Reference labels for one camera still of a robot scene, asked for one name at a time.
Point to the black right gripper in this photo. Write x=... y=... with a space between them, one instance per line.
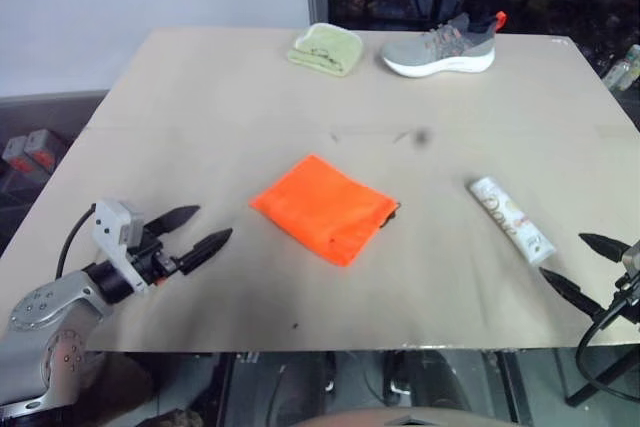
x=626 y=292

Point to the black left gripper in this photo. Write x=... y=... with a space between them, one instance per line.
x=149 y=257

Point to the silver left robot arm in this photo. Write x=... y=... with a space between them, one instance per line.
x=47 y=314

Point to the white lotion tube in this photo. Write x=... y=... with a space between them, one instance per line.
x=511 y=219

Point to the grey box with red label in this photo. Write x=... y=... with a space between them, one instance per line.
x=42 y=147
x=16 y=153

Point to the clear plastic bottle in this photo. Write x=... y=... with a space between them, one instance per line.
x=625 y=67

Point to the folded green towel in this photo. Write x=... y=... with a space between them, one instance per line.
x=326 y=49

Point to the grey sneaker with orange tab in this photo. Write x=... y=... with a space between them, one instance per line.
x=440 y=49

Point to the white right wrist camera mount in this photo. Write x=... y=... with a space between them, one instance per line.
x=633 y=257

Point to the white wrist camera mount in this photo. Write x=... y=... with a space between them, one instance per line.
x=116 y=232
x=633 y=257

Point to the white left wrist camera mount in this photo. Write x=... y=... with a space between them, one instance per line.
x=116 y=232

